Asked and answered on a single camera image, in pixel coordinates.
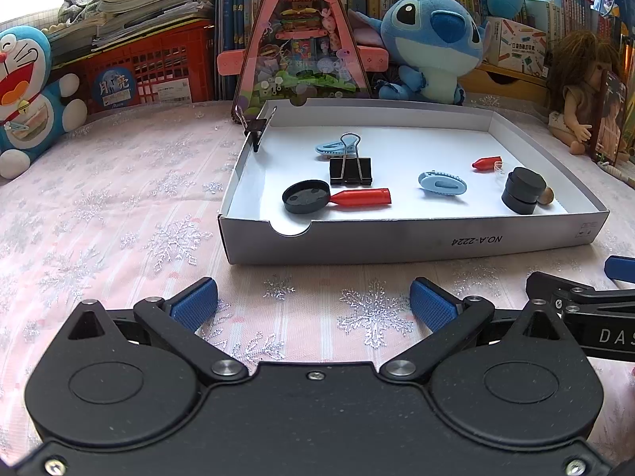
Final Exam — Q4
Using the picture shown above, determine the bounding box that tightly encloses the small red toy utensil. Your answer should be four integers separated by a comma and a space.
471, 155, 504, 175

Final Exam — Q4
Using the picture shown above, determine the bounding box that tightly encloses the brown-haired doll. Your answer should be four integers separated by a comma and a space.
546, 30, 627, 157

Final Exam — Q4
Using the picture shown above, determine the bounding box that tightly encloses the beige braided phone strap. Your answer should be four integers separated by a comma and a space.
598, 159, 635, 185

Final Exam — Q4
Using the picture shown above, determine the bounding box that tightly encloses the black round puck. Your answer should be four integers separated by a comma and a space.
501, 186, 541, 216
506, 167, 547, 200

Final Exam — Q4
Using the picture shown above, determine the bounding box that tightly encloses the small black binder clip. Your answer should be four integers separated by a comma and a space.
233, 106, 277, 153

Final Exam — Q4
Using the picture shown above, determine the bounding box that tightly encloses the wooden drawer box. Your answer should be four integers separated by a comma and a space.
456, 62, 549, 105

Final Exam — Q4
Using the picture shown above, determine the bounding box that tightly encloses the white cardboard box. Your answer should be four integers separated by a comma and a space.
218, 99, 610, 265

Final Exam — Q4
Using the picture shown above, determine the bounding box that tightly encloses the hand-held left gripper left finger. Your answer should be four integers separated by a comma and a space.
67, 278, 249, 385

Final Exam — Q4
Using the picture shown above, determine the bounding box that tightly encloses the black toy pan red handle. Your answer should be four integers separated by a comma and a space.
282, 179, 393, 216

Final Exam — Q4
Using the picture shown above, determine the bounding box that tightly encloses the smartphone with lit screen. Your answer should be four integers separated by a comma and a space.
590, 70, 629, 164

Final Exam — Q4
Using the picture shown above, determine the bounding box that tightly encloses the light blue hair clip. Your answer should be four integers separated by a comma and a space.
418, 171, 468, 196
316, 135, 362, 160

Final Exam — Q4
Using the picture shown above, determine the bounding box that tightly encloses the blue robot cat plush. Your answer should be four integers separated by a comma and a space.
0, 26, 89, 180

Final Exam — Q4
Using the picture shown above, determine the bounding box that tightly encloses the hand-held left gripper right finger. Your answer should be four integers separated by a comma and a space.
379, 278, 561, 382

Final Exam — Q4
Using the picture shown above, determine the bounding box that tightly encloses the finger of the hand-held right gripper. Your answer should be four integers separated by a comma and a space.
605, 256, 635, 284
526, 272, 635, 311

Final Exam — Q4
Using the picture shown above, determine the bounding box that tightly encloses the pink triangular miniature house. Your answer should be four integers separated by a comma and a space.
217, 0, 389, 110

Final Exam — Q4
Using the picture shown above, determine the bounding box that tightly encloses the large black binder clip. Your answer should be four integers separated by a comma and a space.
329, 132, 373, 187

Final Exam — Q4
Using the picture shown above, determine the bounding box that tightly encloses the blue alien plush toy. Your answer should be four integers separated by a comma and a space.
347, 0, 492, 106

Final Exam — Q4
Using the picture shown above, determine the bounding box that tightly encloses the red plastic basket with label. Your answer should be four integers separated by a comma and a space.
74, 20, 217, 113

